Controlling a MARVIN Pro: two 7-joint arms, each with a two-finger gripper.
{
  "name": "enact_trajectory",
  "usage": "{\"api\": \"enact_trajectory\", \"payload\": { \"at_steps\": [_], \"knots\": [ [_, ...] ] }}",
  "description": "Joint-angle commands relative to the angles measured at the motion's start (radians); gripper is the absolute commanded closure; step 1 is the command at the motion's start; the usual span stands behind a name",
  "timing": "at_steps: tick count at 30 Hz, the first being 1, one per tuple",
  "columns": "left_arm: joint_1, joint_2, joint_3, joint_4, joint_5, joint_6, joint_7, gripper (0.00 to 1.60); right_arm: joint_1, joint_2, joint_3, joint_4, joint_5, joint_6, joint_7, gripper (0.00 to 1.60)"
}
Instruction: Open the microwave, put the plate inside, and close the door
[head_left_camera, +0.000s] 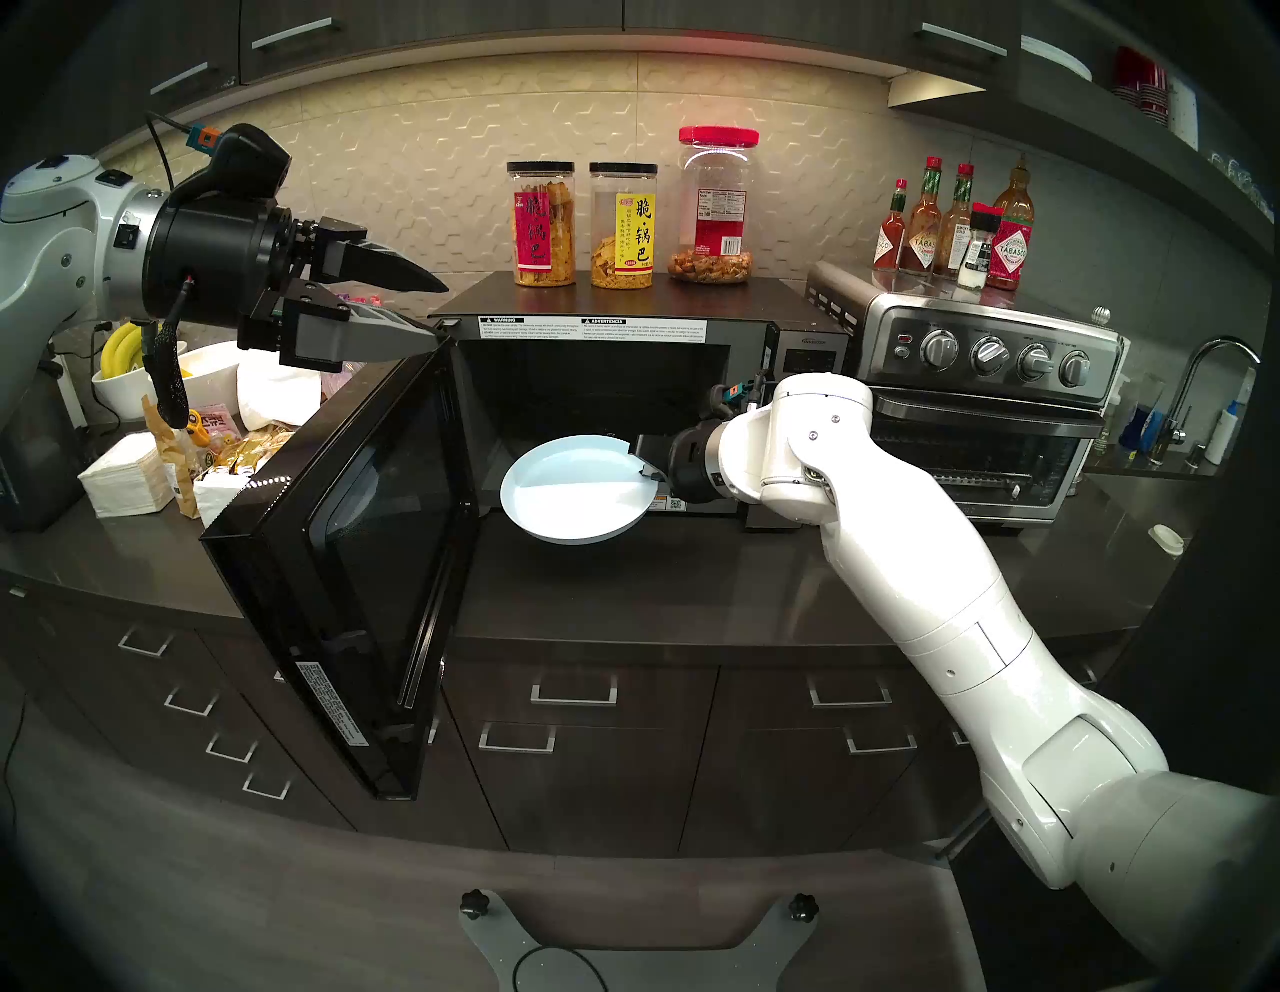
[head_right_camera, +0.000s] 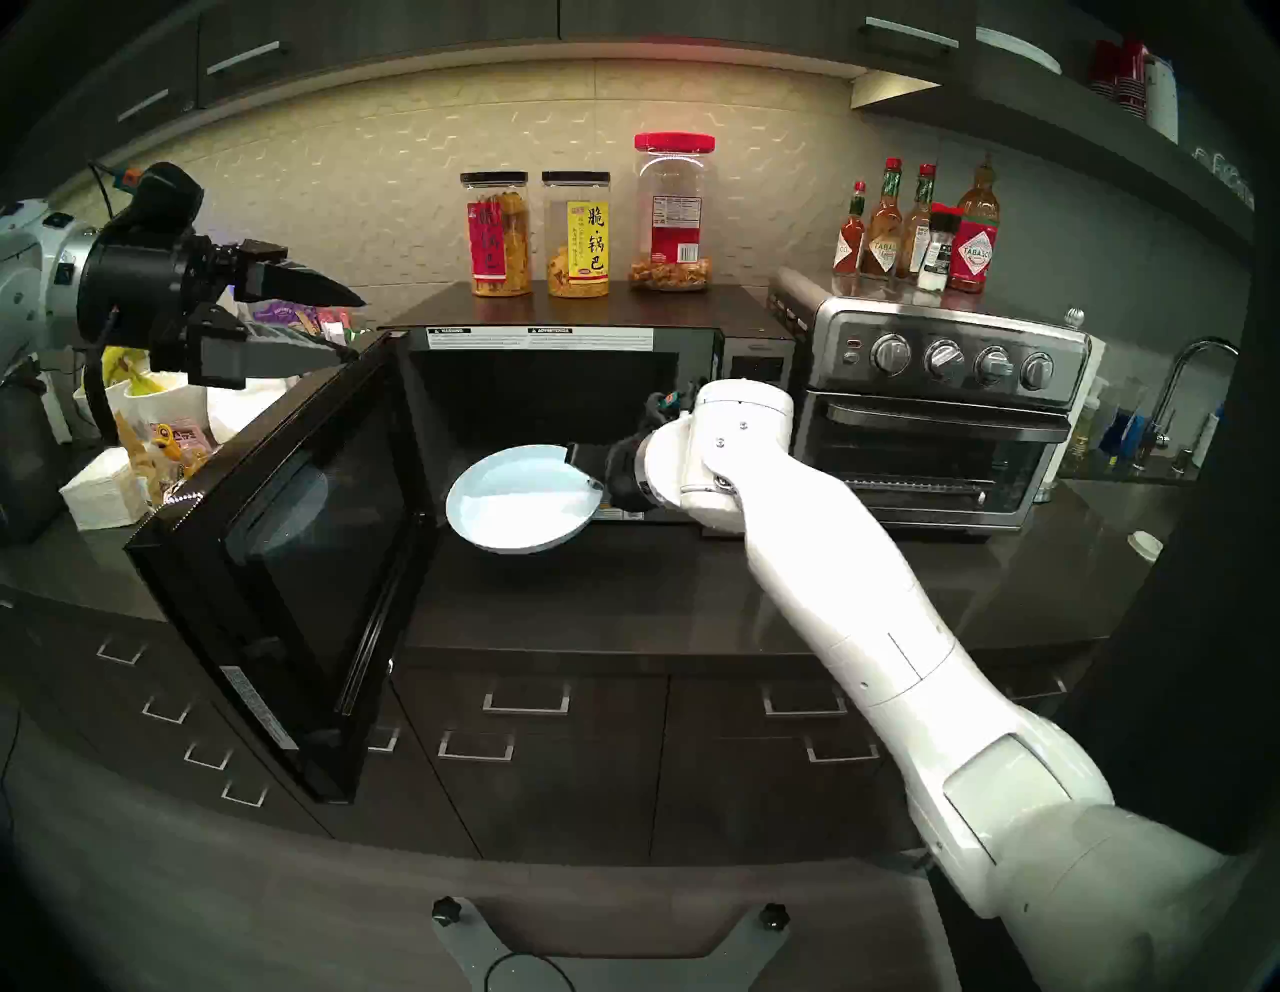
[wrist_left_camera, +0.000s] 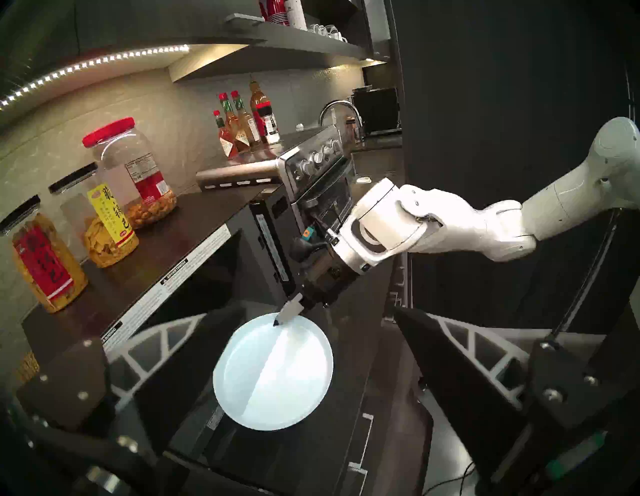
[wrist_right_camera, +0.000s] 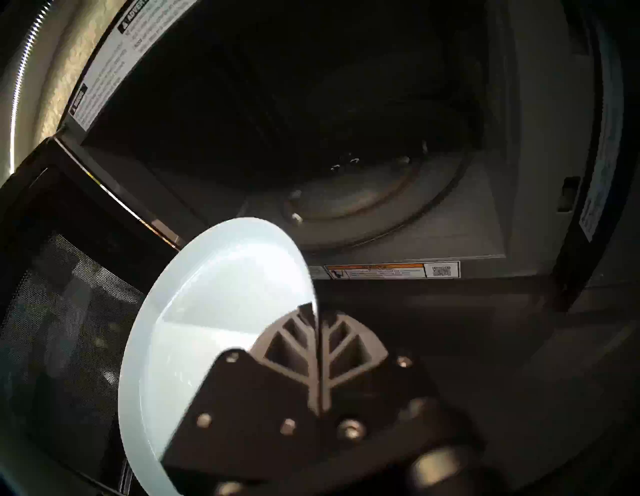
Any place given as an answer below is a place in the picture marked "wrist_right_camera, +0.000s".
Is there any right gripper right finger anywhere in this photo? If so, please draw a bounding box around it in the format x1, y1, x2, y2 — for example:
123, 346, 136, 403
319, 309, 478, 473

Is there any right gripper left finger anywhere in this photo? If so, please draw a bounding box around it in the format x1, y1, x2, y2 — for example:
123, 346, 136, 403
161, 302, 321, 496

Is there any light blue plate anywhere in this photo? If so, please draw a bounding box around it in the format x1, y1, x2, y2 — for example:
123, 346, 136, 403
117, 217, 319, 496

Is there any black glass microwave door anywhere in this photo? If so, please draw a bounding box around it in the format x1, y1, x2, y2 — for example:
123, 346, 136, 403
0, 137, 188, 496

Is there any glass microwave turntable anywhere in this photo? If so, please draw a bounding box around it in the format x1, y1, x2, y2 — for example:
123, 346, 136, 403
280, 145, 476, 251

